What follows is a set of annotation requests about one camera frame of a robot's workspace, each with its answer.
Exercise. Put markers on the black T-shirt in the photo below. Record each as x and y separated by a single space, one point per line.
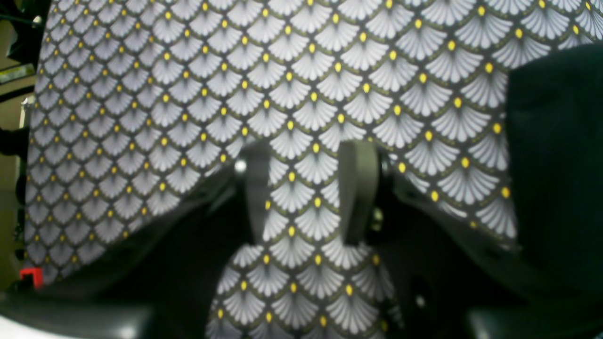
554 128

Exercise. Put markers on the fan-patterned grey tablecloth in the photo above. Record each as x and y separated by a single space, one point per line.
137 100

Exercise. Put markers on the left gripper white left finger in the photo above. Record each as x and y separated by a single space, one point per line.
160 282

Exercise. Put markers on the red clamp at left edge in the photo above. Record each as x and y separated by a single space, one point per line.
31 277

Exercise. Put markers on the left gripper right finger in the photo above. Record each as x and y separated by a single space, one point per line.
451 281

